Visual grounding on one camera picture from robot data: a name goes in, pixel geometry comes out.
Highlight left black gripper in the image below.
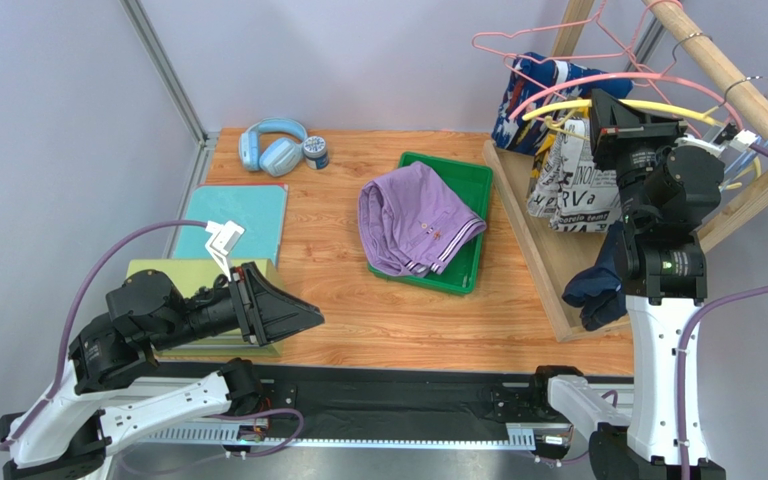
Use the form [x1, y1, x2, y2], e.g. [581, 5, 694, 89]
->
[154, 260, 328, 349]

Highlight thick pink hanger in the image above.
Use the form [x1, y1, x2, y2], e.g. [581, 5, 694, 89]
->
[508, 72, 744, 127]

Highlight newspaper print garment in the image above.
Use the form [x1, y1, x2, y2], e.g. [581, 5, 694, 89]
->
[527, 117, 620, 233]

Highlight purple trousers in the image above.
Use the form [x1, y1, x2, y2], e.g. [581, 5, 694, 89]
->
[358, 162, 487, 278]

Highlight dark blue denim garment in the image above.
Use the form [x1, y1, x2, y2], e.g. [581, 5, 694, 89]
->
[561, 221, 627, 331]

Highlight blue wire hanger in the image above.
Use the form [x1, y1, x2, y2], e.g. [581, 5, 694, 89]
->
[720, 117, 768, 194]

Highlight yellow clothes hanger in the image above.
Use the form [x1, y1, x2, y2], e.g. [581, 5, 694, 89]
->
[521, 99, 763, 190]

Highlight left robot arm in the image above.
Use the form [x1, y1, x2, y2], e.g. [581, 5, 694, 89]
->
[0, 262, 324, 479]

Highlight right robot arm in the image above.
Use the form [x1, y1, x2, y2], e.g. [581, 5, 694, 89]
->
[545, 89, 726, 479]

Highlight blue white patterned garment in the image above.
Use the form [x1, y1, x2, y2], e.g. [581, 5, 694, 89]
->
[491, 52, 633, 155]

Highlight yellow camouflage garment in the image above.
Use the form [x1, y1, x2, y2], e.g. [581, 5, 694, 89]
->
[528, 116, 568, 194]

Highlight olive green box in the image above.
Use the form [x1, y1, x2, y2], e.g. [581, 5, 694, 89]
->
[126, 259, 284, 358]

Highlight green plastic tray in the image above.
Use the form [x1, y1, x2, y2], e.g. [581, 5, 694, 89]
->
[367, 152, 492, 296]

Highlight wooden clothes rack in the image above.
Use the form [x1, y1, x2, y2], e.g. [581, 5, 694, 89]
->
[483, 1, 768, 342]

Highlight small blue white jar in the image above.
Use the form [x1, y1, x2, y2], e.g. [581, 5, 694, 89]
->
[302, 136, 330, 170]

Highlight light blue headphones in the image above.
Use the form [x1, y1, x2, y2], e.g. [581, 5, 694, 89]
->
[238, 118, 308, 177]

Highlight thin pink wire hanger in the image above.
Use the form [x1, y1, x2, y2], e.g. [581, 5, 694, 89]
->
[471, 1, 671, 90]

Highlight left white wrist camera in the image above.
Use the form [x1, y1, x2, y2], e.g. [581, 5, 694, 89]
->
[205, 220, 245, 279]

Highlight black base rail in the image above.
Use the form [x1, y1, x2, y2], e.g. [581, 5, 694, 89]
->
[132, 359, 635, 443]

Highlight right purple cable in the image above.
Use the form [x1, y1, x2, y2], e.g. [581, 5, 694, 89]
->
[675, 142, 768, 480]

